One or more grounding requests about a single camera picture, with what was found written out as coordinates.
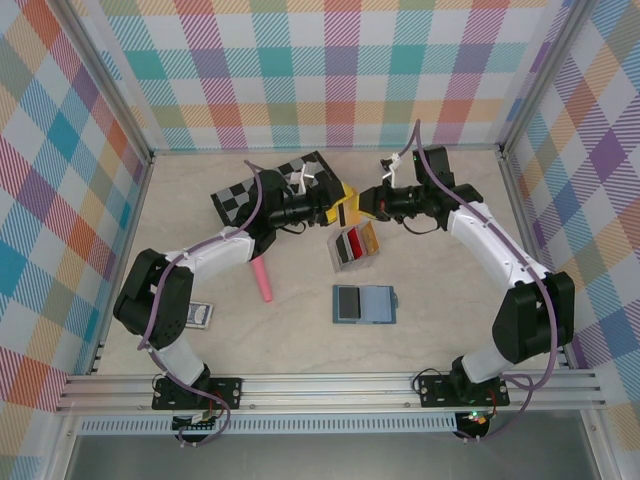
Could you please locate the orange credit card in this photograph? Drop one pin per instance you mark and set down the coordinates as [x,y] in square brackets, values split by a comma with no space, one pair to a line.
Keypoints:
[352,216]

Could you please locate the dark grey credit card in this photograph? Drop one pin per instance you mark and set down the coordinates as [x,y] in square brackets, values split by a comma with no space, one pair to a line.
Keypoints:
[348,302]
[343,248]

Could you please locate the teal leather card holder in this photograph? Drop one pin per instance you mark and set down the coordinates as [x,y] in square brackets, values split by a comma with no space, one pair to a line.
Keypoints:
[375,305]

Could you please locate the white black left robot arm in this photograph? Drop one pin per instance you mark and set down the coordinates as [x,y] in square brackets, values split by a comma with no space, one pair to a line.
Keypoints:
[210,255]

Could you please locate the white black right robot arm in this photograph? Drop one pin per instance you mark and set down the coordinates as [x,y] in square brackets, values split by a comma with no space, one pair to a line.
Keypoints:
[485,240]

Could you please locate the gold credit card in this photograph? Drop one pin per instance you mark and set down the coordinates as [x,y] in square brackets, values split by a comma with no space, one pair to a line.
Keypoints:
[370,239]

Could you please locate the red credit card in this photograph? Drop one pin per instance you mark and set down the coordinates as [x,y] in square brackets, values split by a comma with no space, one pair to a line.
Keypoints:
[356,243]

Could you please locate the clear plastic card box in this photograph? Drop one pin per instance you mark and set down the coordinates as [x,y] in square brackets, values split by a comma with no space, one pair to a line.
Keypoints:
[352,265]

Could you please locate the black grey folding chessboard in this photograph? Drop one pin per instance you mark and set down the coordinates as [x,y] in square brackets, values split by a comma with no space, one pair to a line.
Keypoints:
[232,200]

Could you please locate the pink foam tube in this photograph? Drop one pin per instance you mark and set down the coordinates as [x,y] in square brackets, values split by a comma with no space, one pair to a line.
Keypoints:
[262,280]

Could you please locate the small circuit board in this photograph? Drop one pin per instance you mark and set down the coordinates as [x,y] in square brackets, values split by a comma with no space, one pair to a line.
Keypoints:
[197,422]
[475,419]

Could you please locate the aluminium side rail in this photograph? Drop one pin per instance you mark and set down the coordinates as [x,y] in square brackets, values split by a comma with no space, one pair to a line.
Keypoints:
[522,225]
[129,220]

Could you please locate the wide aluminium mounting rail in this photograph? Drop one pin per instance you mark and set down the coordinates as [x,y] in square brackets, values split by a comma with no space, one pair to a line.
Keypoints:
[325,392]

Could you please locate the aluminium frame post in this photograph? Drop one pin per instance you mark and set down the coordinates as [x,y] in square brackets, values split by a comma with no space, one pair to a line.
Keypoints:
[542,75]
[106,75]

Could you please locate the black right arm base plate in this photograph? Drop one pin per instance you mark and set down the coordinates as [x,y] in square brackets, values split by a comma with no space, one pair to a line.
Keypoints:
[432,390]

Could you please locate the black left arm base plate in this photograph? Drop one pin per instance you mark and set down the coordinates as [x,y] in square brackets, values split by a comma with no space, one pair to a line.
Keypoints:
[225,392]

